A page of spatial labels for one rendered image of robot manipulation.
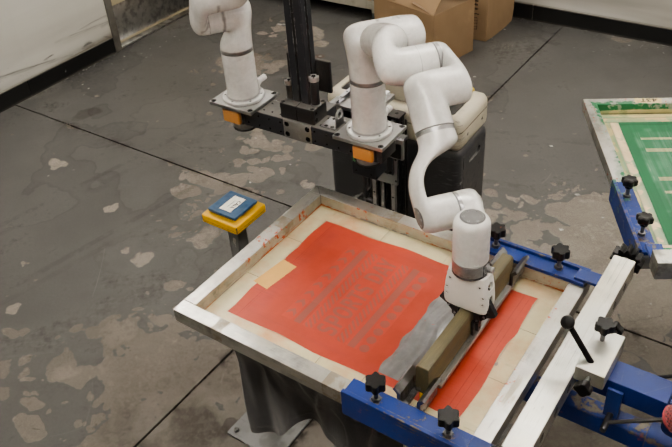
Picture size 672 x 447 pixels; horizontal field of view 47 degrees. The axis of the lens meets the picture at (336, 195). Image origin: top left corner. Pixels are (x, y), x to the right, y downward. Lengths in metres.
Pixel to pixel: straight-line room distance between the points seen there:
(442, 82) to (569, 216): 2.20
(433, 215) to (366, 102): 0.57
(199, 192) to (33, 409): 1.41
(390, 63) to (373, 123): 0.41
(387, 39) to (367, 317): 0.64
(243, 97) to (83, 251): 1.69
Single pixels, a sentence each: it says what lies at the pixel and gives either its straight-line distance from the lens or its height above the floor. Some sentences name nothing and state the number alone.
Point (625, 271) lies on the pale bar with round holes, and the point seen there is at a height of 1.04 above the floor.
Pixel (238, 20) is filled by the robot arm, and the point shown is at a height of 1.40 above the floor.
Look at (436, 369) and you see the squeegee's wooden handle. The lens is 1.62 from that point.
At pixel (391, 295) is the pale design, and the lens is 1.89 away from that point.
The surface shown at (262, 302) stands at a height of 0.96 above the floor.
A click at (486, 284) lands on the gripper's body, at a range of 1.63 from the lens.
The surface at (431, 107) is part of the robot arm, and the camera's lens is 1.62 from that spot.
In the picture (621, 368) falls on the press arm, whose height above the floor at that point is 1.04.
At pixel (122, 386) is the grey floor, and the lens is 3.13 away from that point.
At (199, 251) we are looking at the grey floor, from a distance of 3.63.
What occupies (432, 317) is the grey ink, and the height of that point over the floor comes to 0.96.
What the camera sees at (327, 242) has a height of 0.96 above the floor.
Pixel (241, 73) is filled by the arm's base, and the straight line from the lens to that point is 2.30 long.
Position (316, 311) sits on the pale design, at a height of 0.96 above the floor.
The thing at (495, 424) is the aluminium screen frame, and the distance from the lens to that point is 1.60.
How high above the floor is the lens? 2.24
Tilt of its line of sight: 35 degrees down
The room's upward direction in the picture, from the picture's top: 4 degrees counter-clockwise
